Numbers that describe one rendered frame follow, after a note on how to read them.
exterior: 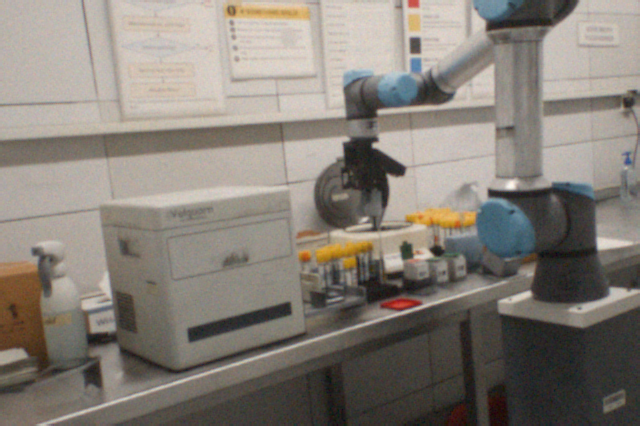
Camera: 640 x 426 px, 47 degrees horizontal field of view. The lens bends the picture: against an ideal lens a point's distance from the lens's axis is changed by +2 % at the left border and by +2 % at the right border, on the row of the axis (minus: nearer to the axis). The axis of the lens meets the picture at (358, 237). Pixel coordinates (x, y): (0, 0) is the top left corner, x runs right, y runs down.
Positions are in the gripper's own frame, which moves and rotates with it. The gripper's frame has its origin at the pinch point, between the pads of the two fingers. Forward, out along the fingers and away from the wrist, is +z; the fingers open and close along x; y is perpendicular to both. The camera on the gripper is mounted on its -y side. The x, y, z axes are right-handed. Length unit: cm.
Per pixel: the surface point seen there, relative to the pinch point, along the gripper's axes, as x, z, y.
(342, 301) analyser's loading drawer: 11.2, 13.3, 21.5
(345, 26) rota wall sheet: -49, -54, -36
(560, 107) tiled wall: -49, -24, -144
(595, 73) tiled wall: -49, -36, -169
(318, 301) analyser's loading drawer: 8.5, 12.7, 25.7
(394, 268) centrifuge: -10.5, 14.7, -13.2
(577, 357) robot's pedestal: 52, 24, -1
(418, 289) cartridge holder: 8.7, 16.2, -3.1
